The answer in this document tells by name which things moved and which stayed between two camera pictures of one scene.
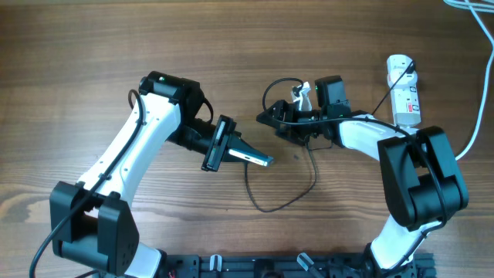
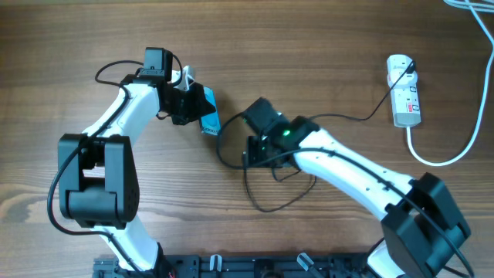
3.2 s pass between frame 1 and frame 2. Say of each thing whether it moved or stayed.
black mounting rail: stayed
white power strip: stayed
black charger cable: moved
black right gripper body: moved
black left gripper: moved
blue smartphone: moved
